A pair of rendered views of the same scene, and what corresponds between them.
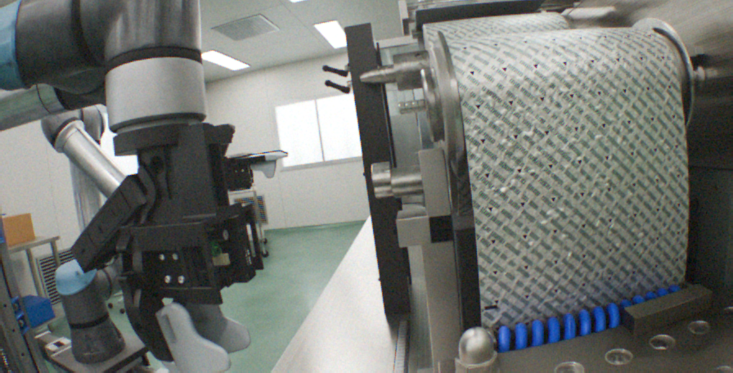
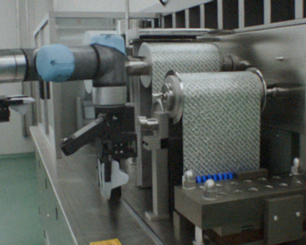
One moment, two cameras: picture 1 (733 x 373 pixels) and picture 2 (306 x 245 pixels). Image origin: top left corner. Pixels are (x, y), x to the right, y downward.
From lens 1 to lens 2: 0.80 m
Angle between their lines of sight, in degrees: 27
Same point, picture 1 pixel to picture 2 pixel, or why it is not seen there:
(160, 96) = (124, 98)
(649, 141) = (244, 117)
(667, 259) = (250, 159)
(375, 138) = not seen: hidden behind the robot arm
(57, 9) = (92, 62)
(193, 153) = (129, 115)
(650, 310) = (243, 172)
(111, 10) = (109, 67)
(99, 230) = (85, 138)
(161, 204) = (113, 129)
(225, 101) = not seen: outside the picture
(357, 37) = not seen: hidden behind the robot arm
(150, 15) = (122, 72)
